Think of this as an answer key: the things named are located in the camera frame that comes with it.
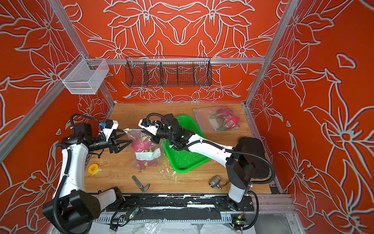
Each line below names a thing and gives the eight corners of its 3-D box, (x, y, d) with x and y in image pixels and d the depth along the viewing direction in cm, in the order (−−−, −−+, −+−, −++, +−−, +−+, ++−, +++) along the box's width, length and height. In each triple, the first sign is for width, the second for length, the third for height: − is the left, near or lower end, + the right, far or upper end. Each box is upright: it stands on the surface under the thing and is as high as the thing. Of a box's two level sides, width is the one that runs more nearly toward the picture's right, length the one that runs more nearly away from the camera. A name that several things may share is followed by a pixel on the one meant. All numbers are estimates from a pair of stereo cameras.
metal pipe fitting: (209, 189, 79) (210, 187, 76) (208, 177, 83) (208, 175, 80) (220, 189, 79) (221, 187, 76) (218, 177, 83) (219, 175, 80)
